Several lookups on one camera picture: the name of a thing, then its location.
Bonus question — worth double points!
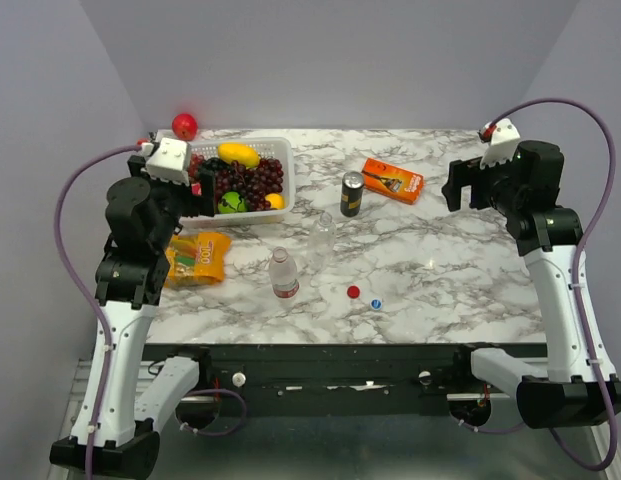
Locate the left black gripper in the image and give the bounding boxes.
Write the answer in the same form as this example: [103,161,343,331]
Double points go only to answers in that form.
[126,154,215,252]

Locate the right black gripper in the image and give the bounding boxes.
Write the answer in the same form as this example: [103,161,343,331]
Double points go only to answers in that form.
[440,146,523,214]

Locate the bottle with red label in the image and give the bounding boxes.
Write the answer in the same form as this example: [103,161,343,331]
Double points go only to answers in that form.
[268,247,299,299]

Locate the clear plastic bottle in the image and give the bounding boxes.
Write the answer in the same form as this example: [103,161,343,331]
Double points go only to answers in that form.
[307,211,336,272]

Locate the red bottle cap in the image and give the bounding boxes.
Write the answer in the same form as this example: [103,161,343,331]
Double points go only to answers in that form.
[347,285,360,299]

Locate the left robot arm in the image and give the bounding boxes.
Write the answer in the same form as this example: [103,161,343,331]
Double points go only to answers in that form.
[50,154,213,479]

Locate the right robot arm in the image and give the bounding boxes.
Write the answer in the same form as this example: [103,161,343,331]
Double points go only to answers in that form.
[442,141,621,429]

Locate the red grapes bunch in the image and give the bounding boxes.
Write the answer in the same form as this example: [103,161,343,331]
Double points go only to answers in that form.
[188,153,205,182]

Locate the green toy fruit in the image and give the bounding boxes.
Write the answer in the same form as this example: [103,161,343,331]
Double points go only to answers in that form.
[217,191,248,214]

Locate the yellow snack bag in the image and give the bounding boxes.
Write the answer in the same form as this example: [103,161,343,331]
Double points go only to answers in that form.
[165,232,232,288]

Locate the red apple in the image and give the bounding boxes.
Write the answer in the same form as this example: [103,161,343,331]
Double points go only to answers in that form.
[171,113,198,142]

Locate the dark purple grapes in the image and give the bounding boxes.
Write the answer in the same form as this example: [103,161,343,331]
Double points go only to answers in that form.
[200,157,285,214]

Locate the yellow mango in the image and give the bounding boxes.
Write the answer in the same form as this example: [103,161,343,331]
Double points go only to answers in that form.
[217,143,261,169]

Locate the orange razor box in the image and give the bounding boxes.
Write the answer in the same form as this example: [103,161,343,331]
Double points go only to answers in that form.
[361,158,425,204]

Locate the small yellow lemon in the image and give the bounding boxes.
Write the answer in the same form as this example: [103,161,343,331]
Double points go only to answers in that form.
[265,193,285,210]

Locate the white plastic basket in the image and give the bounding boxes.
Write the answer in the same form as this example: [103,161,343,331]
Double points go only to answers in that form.
[146,137,296,228]

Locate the black drink can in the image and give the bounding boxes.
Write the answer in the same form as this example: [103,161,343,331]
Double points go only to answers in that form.
[340,171,365,217]

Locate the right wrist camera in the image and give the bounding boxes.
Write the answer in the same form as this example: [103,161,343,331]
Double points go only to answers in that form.
[478,118,521,169]

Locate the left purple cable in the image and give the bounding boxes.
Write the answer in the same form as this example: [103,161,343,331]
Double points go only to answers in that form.
[53,143,147,480]

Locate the purple cable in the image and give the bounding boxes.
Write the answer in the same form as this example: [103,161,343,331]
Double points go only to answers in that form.
[489,97,619,472]
[53,143,147,480]

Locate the black table front rail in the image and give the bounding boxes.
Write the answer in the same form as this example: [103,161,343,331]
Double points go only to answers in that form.
[139,342,549,417]

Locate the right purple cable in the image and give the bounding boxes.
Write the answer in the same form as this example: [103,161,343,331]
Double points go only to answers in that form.
[489,97,619,472]

